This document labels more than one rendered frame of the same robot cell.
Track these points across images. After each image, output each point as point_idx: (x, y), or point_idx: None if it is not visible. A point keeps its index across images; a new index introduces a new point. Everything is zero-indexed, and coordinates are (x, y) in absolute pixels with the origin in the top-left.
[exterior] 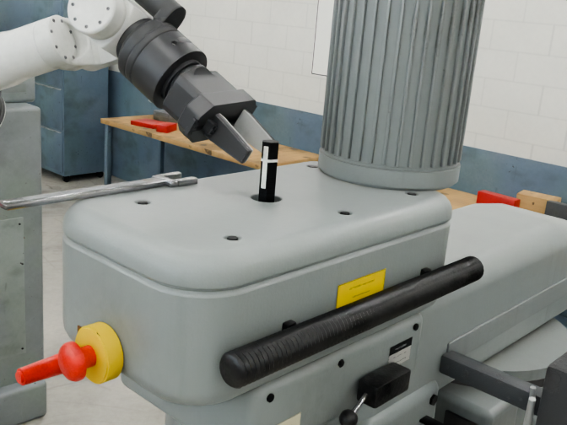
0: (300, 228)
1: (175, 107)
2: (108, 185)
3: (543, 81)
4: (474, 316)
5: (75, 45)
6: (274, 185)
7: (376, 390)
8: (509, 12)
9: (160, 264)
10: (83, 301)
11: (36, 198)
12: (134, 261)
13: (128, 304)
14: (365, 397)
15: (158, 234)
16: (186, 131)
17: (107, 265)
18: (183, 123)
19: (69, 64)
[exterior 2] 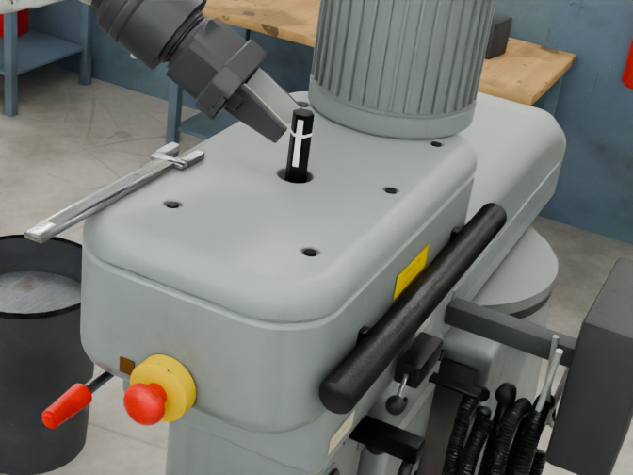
0: (365, 224)
1: (187, 77)
2: (119, 181)
3: None
4: None
5: None
6: (307, 161)
7: (419, 369)
8: None
9: (256, 299)
10: (129, 331)
11: (64, 221)
12: (218, 295)
13: (206, 337)
14: (407, 379)
15: (234, 258)
16: (212, 112)
17: (173, 295)
18: (206, 102)
19: (15, 8)
